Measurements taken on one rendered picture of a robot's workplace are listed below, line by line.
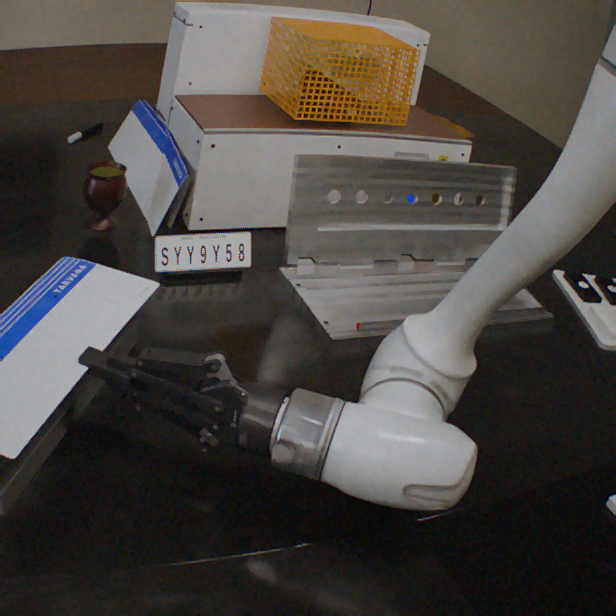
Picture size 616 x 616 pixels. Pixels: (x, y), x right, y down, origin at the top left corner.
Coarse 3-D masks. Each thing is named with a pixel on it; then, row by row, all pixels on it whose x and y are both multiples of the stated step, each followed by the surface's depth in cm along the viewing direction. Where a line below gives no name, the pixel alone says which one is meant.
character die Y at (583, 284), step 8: (568, 272) 153; (568, 280) 151; (576, 280) 151; (584, 280) 152; (576, 288) 148; (584, 288) 148; (592, 288) 150; (584, 296) 145; (592, 296) 146; (600, 296) 147
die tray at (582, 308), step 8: (560, 272) 155; (560, 280) 152; (592, 280) 155; (568, 288) 149; (568, 296) 148; (576, 296) 147; (576, 304) 144; (584, 304) 145; (592, 304) 146; (600, 304) 146; (608, 304) 147; (584, 312) 142; (608, 312) 144; (584, 320) 140; (592, 320) 140; (592, 328) 137; (600, 328) 138; (600, 336) 135; (608, 336) 136; (600, 344) 134; (608, 344) 133
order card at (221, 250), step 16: (160, 240) 126; (176, 240) 127; (192, 240) 128; (208, 240) 129; (224, 240) 130; (240, 240) 131; (160, 256) 126; (176, 256) 127; (192, 256) 128; (208, 256) 129; (224, 256) 130; (240, 256) 132
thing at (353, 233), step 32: (320, 160) 125; (352, 160) 127; (384, 160) 129; (416, 160) 132; (320, 192) 127; (352, 192) 130; (384, 192) 133; (416, 192) 135; (448, 192) 138; (480, 192) 141; (512, 192) 143; (288, 224) 128; (320, 224) 130; (352, 224) 133; (384, 224) 135; (416, 224) 138; (448, 224) 141; (480, 224) 144; (288, 256) 129; (320, 256) 131; (352, 256) 134; (384, 256) 136; (416, 256) 139; (448, 256) 142; (480, 256) 145
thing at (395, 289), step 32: (288, 288) 129; (320, 288) 129; (352, 288) 131; (384, 288) 133; (416, 288) 135; (448, 288) 137; (320, 320) 120; (352, 320) 123; (384, 320) 124; (512, 320) 131; (544, 320) 134
